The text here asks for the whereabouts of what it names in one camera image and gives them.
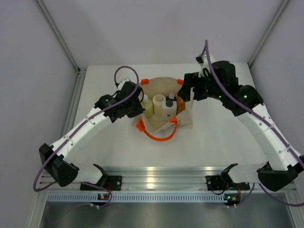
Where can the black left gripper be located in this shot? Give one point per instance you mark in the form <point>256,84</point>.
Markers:
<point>138,110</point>

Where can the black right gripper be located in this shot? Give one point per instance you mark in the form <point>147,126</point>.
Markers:
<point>192,81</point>

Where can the white square bottle black cap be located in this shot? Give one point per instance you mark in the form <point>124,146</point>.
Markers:
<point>169,109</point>

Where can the beige canvas bag orange handles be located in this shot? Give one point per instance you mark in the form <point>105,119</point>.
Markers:
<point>155,128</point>

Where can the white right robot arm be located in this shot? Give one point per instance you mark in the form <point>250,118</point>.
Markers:
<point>283,163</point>

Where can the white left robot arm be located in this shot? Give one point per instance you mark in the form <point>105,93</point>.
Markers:
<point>58,157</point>

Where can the amber bottle pink cap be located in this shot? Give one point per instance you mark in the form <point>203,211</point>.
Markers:
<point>181,106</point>

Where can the orange bottle blue spray top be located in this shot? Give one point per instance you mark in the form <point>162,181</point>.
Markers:
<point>171,96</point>

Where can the green pump lotion bottle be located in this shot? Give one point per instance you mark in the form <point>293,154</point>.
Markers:
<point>147,104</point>

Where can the cream cylindrical bottle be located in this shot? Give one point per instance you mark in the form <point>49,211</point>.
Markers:
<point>157,101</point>

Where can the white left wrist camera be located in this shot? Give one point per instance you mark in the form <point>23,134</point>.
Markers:
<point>121,83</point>

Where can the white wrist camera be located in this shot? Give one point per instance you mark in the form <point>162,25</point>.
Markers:
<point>204,66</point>
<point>121,83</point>

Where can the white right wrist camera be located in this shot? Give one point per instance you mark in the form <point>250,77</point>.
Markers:
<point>204,66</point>

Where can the aluminium rail base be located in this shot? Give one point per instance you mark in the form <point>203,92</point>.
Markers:
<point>164,179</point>

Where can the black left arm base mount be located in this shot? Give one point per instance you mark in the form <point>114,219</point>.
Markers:
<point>107,182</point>

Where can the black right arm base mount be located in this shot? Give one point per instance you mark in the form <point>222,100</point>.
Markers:
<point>218,183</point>

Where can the left aluminium frame post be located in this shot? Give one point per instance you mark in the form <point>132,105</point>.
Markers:
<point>49,20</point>

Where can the aluminium frame post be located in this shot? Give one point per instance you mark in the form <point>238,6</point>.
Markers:
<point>270,27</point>
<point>49,20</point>

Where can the slotted grey cable duct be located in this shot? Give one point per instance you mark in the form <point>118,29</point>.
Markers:
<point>141,197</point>

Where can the right aluminium frame post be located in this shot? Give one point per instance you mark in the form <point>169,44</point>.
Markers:
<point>270,27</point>

